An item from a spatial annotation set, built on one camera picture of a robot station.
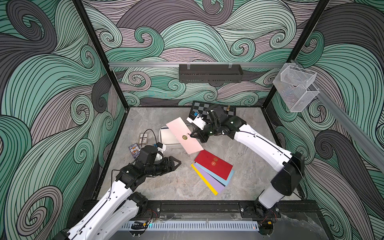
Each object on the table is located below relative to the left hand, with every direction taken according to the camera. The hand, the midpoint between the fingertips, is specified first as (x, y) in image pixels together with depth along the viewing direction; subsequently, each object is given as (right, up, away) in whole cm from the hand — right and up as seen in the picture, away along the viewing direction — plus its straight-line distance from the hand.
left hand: (177, 163), depth 71 cm
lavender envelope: (+21, -16, +11) cm, 28 cm away
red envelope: (+22, -6, +18) cm, 29 cm away
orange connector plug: (-16, -29, -2) cm, 33 cm away
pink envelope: (+1, +16, +2) cm, 16 cm away
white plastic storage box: (-8, +11, +18) cm, 22 cm away
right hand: (+8, +13, +5) cm, 16 cm away
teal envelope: (+24, -13, +12) cm, 30 cm away
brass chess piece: (+36, +30, +41) cm, 63 cm away
